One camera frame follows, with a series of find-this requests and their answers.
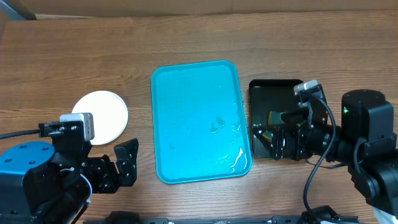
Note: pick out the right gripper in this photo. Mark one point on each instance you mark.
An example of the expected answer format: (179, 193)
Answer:
(292, 140)

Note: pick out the green and yellow sponge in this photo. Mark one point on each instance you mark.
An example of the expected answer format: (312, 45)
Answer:
(274, 123)

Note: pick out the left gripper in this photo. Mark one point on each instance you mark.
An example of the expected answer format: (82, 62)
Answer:
(114, 180)

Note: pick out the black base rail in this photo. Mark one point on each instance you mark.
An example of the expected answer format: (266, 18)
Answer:
(327, 213)

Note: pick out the black rectangular water tray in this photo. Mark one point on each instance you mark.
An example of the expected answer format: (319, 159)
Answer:
(267, 95)

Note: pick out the white plate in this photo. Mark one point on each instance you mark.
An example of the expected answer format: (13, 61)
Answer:
(110, 115)

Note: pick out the teal plastic tray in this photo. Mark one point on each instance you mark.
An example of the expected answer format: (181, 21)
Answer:
(199, 124)

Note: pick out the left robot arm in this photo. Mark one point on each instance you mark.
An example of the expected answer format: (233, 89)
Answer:
(54, 183)

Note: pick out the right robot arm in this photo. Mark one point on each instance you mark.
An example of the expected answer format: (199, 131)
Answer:
(365, 143)

